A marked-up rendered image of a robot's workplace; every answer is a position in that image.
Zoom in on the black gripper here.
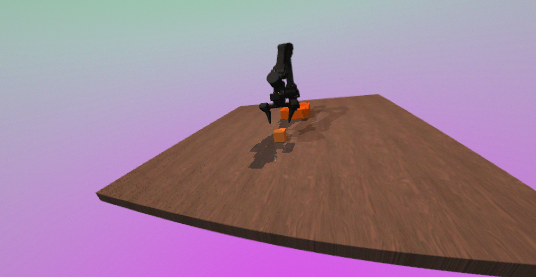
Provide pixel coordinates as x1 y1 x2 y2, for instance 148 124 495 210
259 99 300 124

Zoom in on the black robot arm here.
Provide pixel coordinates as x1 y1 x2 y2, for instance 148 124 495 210
266 43 300 103

